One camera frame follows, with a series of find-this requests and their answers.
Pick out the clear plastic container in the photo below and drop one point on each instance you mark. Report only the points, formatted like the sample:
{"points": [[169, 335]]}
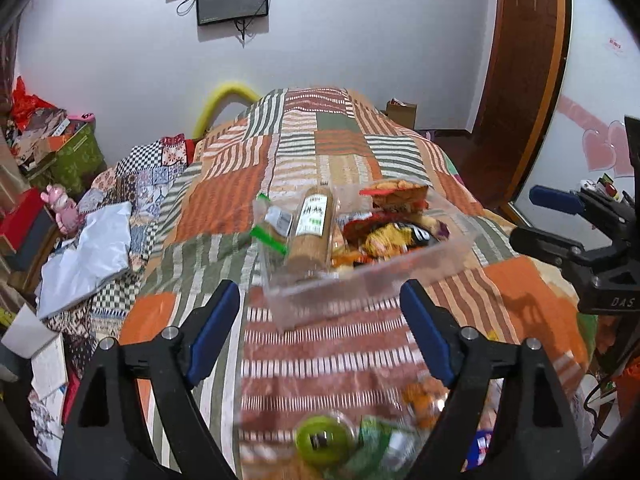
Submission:
{"points": [[350, 295]]}

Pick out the printed paper carton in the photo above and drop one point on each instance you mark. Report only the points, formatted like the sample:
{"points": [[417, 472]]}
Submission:
{"points": [[40, 130]]}

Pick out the purple label biscuit packet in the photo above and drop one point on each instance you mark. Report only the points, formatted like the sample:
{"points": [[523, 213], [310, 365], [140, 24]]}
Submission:
{"points": [[439, 227]]}

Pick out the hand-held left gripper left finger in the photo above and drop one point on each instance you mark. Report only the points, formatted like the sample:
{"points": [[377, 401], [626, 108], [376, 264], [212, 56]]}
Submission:
{"points": [[215, 330]]}

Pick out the striped brown curtain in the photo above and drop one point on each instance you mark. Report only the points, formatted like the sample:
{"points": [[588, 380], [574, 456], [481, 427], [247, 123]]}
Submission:
{"points": [[7, 60]]}

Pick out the red floral cushion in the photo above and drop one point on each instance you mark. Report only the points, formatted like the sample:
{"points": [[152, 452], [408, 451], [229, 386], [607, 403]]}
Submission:
{"points": [[177, 150]]}

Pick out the white paper booklet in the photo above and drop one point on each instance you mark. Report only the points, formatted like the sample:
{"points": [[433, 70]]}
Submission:
{"points": [[50, 365]]}

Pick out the brown wooden door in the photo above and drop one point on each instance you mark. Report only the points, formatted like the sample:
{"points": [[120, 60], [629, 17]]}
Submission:
{"points": [[520, 85]]}

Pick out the plain red snack packet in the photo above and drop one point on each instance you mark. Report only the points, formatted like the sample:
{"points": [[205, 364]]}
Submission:
{"points": [[357, 225]]}

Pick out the dark grey box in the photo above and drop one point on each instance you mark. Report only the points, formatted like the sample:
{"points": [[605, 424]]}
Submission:
{"points": [[37, 250]]}

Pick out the white plastic bag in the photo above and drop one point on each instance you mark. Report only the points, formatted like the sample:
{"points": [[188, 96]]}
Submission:
{"points": [[85, 255]]}

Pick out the checkered patchwork quilt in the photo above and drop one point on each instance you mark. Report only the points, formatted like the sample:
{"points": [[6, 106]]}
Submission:
{"points": [[145, 170]]}

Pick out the red box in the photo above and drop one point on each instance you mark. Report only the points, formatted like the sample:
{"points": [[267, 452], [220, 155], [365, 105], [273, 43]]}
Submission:
{"points": [[20, 220]]}

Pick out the brown biscuit roll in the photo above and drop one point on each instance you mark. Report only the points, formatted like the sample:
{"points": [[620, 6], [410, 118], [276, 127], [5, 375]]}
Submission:
{"points": [[305, 250]]}

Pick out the clear bag of orange crackers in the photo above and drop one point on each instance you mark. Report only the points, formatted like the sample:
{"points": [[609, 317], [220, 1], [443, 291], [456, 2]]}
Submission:
{"points": [[422, 400]]}

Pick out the blue chip packet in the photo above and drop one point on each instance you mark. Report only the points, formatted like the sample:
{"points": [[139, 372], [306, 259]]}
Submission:
{"points": [[480, 447]]}

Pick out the red plastic bag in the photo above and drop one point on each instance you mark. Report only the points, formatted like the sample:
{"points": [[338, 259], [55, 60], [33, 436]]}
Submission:
{"points": [[27, 102]]}

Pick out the white paper box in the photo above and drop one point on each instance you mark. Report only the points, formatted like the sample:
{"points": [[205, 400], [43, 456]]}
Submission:
{"points": [[25, 332]]}

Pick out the pink plush rabbit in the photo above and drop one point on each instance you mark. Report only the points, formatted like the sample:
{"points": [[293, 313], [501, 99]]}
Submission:
{"points": [[62, 207]]}

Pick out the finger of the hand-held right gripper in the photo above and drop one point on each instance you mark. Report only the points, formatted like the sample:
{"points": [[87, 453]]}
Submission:
{"points": [[555, 199], [550, 250]]}

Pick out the green box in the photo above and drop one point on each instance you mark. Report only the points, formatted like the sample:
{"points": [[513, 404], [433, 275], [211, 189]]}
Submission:
{"points": [[80, 160]]}

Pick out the striped patchwork blanket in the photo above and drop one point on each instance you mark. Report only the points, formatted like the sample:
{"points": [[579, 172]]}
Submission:
{"points": [[300, 160]]}

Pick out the red fried snack packet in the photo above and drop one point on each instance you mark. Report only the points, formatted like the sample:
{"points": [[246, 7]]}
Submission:
{"points": [[395, 195]]}

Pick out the clear packet with green edge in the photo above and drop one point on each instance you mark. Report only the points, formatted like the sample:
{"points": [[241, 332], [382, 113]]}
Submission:
{"points": [[277, 220]]}

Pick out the black and yellow snack packet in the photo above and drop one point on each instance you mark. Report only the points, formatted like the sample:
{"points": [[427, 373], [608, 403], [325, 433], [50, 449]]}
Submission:
{"points": [[395, 237]]}

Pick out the yellow foam tube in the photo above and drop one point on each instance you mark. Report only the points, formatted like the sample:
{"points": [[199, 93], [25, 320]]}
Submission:
{"points": [[210, 105]]}

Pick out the green snack packet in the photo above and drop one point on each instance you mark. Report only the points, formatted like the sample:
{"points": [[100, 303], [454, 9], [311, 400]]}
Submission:
{"points": [[380, 440]]}

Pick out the green jelly cup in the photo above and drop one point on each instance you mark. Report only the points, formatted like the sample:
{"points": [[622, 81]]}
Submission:
{"points": [[325, 440]]}

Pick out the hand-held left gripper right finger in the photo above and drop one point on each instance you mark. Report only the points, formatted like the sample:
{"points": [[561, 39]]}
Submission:
{"points": [[425, 330]]}

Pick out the brown cardboard box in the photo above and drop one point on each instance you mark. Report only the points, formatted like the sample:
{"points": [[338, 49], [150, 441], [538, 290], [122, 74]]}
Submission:
{"points": [[402, 115]]}

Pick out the white wardrobe door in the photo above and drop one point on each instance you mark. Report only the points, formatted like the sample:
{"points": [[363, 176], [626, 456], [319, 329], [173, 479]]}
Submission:
{"points": [[590, 35]]}

